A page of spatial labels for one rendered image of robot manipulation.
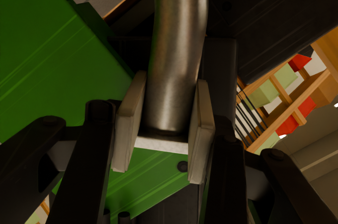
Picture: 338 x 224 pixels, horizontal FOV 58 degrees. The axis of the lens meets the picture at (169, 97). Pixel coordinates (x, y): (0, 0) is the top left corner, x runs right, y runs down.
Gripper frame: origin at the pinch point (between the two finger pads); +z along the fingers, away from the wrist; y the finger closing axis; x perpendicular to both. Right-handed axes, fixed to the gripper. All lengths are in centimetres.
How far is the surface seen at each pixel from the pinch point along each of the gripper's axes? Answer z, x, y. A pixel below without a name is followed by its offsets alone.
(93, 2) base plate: 63, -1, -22
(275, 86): 314, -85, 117
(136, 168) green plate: 4.4, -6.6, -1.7
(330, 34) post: 74, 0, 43
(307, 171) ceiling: 594, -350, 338
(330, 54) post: 73, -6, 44
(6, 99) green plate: 4.5, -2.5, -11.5
